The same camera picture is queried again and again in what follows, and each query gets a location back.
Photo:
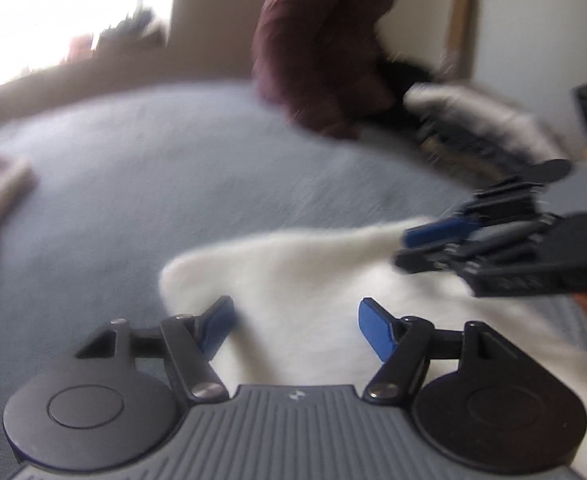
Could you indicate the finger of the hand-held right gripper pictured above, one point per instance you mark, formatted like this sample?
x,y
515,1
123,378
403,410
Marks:
x,y
428,260
436,232

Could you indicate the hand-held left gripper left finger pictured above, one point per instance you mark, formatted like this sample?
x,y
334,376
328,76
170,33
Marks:
x,y
218,325

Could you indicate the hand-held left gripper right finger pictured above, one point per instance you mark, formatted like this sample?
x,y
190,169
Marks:
x,y
373,327

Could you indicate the cream fluffy sweater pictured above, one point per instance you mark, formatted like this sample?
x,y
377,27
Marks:
x,y
313,280

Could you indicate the stack of folded clothes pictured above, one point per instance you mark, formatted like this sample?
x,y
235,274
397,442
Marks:
x,y
473,110

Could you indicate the cardboard box with clothes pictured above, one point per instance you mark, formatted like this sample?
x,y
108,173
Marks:
x,y
128,30

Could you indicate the tall cardboard box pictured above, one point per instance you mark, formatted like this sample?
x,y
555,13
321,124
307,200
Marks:
x,y
462,25

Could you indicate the red round object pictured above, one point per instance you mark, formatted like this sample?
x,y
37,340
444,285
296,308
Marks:
x,y
79,47

